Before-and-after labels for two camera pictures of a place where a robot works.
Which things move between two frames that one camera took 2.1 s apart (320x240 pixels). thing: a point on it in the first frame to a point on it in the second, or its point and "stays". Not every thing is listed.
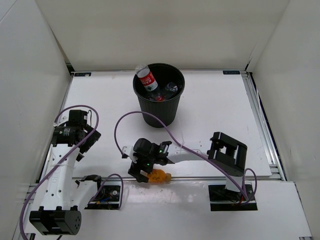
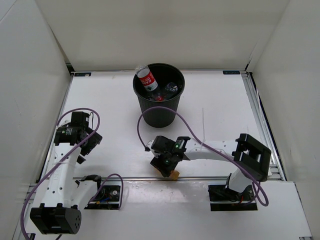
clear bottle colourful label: (155, 98) stays
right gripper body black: (146, 163) to (168, 162)
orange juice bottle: (159, 176) to (174, 175)
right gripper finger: (141, 178) to (166, 172)
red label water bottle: (146, 77) stays
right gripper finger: (134, 169) to (157, 163)
